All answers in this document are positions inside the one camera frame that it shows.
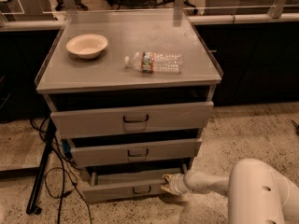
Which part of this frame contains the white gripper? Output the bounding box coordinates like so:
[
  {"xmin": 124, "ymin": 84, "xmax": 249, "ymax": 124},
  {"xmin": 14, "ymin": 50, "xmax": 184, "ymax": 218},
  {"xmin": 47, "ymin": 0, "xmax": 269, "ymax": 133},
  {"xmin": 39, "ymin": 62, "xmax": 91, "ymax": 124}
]
[{"xmin": 161, "ymin": 174, "xmax": 188, "ymax": 195}]

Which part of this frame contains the grey bottom drawer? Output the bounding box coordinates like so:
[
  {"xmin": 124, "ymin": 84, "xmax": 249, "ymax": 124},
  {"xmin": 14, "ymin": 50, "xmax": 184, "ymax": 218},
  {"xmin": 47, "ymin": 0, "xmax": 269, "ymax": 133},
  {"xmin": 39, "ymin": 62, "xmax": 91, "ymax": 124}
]
[{"xmin": 82, "ymin": 164, "xmax": 187, "ymax": 203}]

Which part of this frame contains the grey drawer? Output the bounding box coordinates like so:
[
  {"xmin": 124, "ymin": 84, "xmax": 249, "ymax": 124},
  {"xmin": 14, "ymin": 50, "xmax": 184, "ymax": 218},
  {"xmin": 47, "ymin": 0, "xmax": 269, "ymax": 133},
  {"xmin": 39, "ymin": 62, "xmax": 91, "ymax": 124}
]
[
  {"xmin": 50, "ymin": 102, "xmax": 213, "ymax": 139},
  {"xmin": 71, "ymin": 138, "xmax": 202, "ymax": 167},
  {"xmin": 82, "ymin": 164, "xmax": 187, "ymax": 203}
]

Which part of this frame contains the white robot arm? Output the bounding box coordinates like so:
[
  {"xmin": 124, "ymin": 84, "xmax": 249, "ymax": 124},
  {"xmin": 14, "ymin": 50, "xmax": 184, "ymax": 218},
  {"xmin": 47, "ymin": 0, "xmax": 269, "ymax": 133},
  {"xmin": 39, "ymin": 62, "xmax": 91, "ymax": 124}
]
[{"xmin": 162, "ymin": 159, "xmax": 299, "ymax": 224}]

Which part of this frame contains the grey middle drawer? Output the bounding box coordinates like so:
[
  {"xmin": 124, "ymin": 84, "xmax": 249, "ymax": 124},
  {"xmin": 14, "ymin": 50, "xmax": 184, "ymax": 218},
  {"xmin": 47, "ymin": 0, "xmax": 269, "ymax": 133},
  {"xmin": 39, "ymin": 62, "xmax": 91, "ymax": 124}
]
[{"xmin": 71, "ymin": 138, "xmax": 202, "ymax": 167}]

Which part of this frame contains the grey top drawer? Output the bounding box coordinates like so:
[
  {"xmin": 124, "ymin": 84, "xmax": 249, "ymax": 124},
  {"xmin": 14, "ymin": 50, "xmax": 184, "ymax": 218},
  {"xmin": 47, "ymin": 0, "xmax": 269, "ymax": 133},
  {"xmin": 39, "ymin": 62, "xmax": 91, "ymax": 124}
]
[{"xmin": 50, "ymin": 102, "xmax": 213, "ymax": 139}]

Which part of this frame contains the grey drawer cabinet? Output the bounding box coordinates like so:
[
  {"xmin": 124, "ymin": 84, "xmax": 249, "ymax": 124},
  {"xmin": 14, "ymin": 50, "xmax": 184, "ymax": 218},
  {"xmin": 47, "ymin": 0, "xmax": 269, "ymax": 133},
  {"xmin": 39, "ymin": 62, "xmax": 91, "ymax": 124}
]
[{"xmin": 35, "ymin": 8, "xmax": 223, "ymax": 179}]

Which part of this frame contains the clear plastic water bottle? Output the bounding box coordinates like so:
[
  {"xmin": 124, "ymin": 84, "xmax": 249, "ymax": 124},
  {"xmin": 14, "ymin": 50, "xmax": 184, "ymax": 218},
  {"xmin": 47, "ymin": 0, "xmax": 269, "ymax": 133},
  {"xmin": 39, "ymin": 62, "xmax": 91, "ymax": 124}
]
[{"xmin": 124, "ymin": 51, "xmax": 183, "ymax": 75}]

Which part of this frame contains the black metal stand leg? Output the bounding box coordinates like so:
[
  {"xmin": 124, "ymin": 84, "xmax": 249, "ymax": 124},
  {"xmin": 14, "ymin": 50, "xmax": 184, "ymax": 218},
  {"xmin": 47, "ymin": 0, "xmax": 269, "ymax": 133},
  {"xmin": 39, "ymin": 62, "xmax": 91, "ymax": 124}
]
[{"xmin": 26, "ymin": 119, "xmax": 56, "ymax": 215}]

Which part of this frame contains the white paper bowl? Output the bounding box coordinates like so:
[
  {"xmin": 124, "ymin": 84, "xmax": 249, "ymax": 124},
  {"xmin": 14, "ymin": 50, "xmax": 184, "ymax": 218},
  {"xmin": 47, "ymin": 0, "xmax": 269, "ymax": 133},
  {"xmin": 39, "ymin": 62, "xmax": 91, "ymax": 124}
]
[{"xmin": 66, "ymin": 34, "xmax": 108, "ymax": 60}]

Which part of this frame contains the black floor cable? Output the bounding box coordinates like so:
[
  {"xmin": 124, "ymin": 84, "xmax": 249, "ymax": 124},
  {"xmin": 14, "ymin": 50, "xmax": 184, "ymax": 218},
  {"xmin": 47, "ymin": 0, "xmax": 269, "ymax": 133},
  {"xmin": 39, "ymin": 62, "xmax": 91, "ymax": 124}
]
[{"xmin": 29, "ymin": 118, "xmax": 93, "ymax": 224}]

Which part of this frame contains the white horizontal rail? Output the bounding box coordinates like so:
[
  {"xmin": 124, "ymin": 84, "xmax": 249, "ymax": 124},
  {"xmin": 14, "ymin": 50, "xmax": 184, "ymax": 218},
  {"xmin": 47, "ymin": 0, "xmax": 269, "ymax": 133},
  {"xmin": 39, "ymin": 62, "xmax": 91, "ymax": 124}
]
[{"xmin": 0, "ymin": 13, "xmax": 299, "ymax": 32}]

